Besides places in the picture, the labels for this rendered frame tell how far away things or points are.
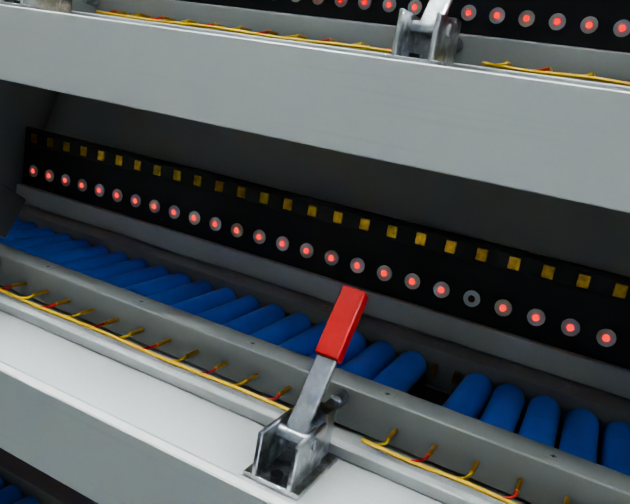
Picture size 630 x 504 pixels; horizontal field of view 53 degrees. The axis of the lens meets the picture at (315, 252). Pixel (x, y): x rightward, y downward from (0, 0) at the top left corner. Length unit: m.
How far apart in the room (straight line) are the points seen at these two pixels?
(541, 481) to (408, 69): 0.19
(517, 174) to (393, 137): 0.06
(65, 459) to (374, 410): 0.16
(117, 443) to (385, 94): 0.20
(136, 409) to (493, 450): 0.17
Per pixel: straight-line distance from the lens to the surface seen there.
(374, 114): 0.30
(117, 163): 0.56
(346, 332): 0.29
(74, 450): 0.34
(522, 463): 0.32
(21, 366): 0.37
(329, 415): 0.30
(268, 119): 0.32
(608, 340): 0.42
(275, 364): 0.35
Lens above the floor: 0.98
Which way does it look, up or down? 5 degrees up
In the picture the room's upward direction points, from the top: 19 degrees clockwise
